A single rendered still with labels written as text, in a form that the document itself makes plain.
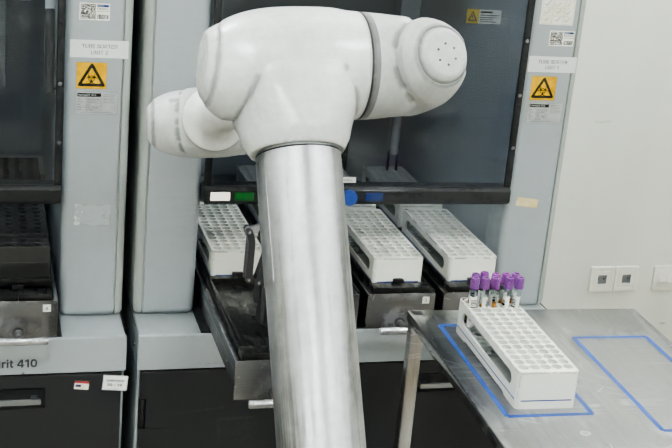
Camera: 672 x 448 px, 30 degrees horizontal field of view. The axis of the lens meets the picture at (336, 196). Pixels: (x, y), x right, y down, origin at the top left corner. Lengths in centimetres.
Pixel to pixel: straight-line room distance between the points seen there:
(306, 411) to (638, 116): 263
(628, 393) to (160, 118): 87
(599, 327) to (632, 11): 163
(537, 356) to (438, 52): 70
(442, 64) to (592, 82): 233
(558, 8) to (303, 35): 107
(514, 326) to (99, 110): 81
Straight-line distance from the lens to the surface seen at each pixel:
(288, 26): 145
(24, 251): 231
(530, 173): 251
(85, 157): 228
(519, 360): 199
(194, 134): 196
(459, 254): 247
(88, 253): 234
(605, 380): 213
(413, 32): 147
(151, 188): 231
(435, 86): 147
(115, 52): 223
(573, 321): 234
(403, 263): 241
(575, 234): 392
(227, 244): 241
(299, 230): 140
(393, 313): 240
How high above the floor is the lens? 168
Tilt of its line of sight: 17 degrees down
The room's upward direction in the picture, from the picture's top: 5 degrees clockwise
